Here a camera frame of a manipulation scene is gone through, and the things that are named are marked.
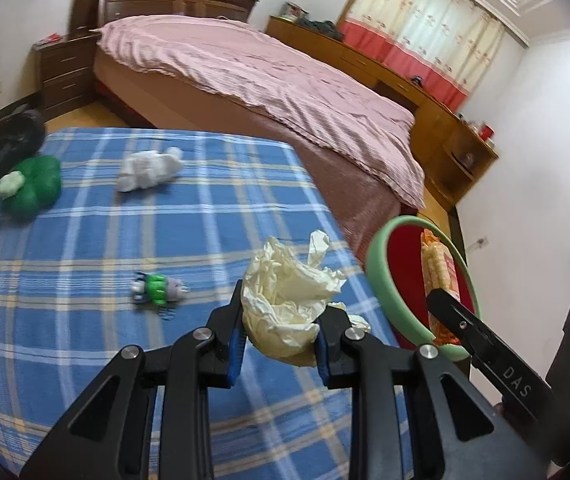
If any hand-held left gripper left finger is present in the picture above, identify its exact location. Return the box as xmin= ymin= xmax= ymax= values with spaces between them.
xmin=20 ymin=280 xmax=246 ymax=480

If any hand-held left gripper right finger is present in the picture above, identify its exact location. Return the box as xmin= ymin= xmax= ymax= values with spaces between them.
xmin=312 ymin=305 xmax=551 ymax=480

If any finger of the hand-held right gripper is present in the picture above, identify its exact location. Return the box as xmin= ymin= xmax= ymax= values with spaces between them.
xmin=425 ymin=289 xmax=552 ymax=423

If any cream plastic bag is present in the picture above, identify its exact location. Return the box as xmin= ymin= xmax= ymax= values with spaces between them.
xmin=240 ymin=230 xmax=348 ymax=367

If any yellow spiky brush blue handle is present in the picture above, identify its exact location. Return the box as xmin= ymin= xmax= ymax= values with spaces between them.
xmin=420 ymin=230 xmax=458 ymax=301

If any red bin with green rim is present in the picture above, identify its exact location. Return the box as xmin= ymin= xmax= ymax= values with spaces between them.
xmin=366 ymin=215 xmax=481 ymax=362

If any small green white toy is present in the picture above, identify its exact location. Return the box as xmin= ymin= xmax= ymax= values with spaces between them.
xmin=131 ymin=271 xmax=189 ymax=318

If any blue plaid cloth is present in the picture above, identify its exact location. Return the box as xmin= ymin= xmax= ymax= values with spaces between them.
xmin=0 ymin=126 xmax=411 ymax=480

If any white crumpled sock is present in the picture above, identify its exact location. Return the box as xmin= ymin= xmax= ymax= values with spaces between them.
xmin=117 ymin=146 xmax=184 ymax=192

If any long wooden cabinet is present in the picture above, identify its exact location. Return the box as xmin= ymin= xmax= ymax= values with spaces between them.
xmin=266 ymin=15 xmax=500 ymax=211

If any pink bedspread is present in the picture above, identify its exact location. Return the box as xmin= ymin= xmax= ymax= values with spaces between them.
xmin=92 ymin=15 xmax=426 ymax=208

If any white flower-shaped piece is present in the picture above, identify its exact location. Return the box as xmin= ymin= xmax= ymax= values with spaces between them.
xmin=0 ymin=171 xmax=24 ymax=198

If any dark wooden nightstand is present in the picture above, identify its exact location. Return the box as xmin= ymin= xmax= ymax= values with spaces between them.
xmin=32 ymin=34 xmax=100 ymax=118

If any dark cloth on cabinet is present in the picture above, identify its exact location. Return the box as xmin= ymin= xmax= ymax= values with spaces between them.
xmin=297 ymin=19 xmax=345 ymax=38

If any cream and red curtain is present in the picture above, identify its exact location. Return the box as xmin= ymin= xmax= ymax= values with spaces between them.
xmin=337 ymin=0 xmax=506 ymax=111

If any row of books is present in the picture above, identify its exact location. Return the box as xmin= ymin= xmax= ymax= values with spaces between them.
xmin=279 ymin=1 xmax=310 ymax=22

